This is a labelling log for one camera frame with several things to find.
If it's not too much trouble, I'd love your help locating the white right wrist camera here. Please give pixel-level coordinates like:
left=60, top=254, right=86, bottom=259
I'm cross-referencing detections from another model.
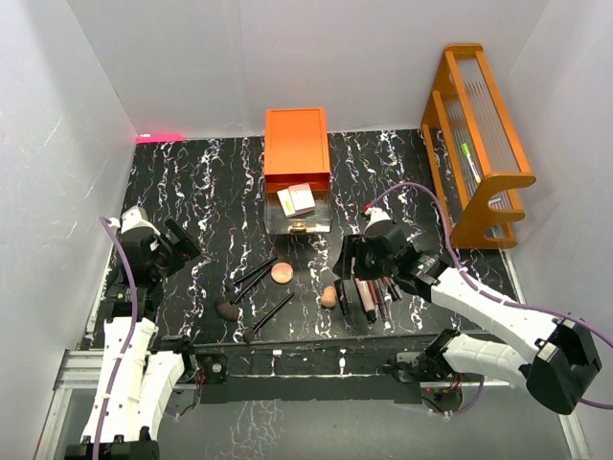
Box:
left=364, top=205, right=392, bottom=234

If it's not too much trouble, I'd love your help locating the small black makeup brush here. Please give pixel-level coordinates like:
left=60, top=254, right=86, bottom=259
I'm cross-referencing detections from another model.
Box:
left=242, top=292, right=295, bottom=344

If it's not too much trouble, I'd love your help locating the beige makeup sponge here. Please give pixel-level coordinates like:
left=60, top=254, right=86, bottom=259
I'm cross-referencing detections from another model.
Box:
left=320, top=286, right=336, bottom=309

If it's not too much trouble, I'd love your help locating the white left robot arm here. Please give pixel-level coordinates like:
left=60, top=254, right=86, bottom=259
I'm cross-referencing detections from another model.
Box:
left=63, top=206, right=201, bottom=459

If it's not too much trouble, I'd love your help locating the pink square blush palette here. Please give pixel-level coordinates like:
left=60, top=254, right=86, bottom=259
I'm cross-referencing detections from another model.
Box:
left=288, top=183, right=316, bottom=215

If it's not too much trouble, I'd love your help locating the black makeup tube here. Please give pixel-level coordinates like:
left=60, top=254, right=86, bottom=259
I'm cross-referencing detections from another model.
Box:
left=334, top=279, right=351, bottom=316

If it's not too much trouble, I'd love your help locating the orange drawer cabinet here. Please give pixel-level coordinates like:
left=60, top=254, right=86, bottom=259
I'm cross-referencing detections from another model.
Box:
left=263, top=107, right=331, bottom=193

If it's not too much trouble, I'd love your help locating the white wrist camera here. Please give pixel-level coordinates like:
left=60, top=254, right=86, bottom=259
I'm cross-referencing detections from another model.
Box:
left=106, top=206, right=150, bottom=234
left=364, top=205, right=392, bottom=234

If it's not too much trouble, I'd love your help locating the pink tape strip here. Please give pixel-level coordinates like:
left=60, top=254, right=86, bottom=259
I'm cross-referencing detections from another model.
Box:
left=136, top=134, right=184, bottom=145

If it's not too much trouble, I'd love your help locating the large fluffy powder brush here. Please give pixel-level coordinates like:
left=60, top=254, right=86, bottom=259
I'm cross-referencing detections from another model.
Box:
left=215, top=266, right=272, bottom=322

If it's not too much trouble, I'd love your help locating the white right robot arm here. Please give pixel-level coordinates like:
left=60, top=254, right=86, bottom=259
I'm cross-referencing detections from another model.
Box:
left=333, top=219, right=602, bottom=415

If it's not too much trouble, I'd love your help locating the aluminium mounting rail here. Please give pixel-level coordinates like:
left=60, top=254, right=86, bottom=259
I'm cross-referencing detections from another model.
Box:
left=35, top=347, right=590, bottom=460

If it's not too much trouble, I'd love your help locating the red lip pencil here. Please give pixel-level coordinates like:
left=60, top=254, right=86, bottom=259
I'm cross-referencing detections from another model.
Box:
left=369, top=280, right=380, bottom=308

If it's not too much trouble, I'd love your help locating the round peach powder compact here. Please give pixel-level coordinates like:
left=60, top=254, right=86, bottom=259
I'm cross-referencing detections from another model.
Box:
left=271, top=263, right=294, bottom=285

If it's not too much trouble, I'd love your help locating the pink lip gloss tube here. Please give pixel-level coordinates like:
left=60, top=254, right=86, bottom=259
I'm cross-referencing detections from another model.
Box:
left=354, top=278, right=376, bottom=324

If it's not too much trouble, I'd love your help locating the thin black makeup brush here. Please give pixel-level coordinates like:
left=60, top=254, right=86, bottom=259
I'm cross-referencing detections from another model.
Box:
left=224, top=255, right=278, bottom=291

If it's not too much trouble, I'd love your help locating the white square compact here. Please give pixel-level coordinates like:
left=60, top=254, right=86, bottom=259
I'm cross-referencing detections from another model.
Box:
left=277, top=189, right=296, bottom=218

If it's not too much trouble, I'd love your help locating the orange wooden shelf rack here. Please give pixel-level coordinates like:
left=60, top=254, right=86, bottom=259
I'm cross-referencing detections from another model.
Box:
left=421, top=43, right=536, bottom=249

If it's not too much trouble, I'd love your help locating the brown lipstick tube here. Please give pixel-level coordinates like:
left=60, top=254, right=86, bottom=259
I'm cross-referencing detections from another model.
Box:
left=382, top=277, right=397, bottom=302

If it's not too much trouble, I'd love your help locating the green marker pen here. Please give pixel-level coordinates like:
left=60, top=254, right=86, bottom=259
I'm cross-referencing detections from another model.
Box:
left=461, top=143, right=481, bottom=184

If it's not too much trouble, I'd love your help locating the clear acrylic drawer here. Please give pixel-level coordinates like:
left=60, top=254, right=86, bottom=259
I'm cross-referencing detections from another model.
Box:
left=263, top=184, right=332, bottom=235

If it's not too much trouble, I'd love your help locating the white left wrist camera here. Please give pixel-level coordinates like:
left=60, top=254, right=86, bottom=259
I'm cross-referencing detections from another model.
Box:
left=106, top=206, right=150, bottom=234

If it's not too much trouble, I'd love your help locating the dark eyeliner pencil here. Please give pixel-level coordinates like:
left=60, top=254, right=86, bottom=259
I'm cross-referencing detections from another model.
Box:
left=375, top=280, right=388, bottom=321

